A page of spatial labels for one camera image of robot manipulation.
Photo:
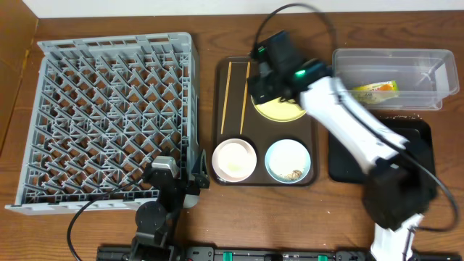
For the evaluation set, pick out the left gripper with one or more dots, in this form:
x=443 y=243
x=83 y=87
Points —
x=180 y=182

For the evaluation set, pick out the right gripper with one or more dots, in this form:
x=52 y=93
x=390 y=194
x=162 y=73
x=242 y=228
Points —
x=266 y=88

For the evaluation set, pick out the light blue bowl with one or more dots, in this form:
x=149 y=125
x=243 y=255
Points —
x=284 y=156

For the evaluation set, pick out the green orange snack wrapper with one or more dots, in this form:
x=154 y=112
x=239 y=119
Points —
x=376 y=93

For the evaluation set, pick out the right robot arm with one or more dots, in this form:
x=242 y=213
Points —
x=397 y=189

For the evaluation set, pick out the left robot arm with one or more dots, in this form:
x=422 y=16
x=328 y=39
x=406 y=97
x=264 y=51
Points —
x=157 y=220

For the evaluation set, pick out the grey dishwasher rack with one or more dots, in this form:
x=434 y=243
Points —
x=104 y=108

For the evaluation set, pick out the black waste tray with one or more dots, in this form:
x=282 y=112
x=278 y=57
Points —
x=342 y=167

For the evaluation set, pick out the right wooden chopstick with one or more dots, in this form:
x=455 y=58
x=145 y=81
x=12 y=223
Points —
x=244 y=103

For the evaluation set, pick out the wooden chopstick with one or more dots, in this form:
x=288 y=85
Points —
x=244 y=103
x=226 y=97

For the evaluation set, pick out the yellow plate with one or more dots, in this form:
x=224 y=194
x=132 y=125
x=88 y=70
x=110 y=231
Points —
x=280 y=111

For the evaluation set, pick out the left wooden chopstick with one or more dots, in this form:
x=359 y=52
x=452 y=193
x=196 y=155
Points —
x=226 y=97

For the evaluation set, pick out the dark brown serving tray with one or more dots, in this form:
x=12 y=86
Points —
x=259 y=131

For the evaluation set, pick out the white pink bowl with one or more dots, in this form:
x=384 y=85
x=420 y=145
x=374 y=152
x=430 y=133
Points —
x=234 y=160

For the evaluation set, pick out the food scraps pile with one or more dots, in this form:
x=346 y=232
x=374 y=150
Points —
x=293 y=175

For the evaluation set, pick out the clear plastic bin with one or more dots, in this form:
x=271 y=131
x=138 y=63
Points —
x=424 y=76

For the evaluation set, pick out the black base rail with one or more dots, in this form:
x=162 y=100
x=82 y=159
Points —
x=115 y=253

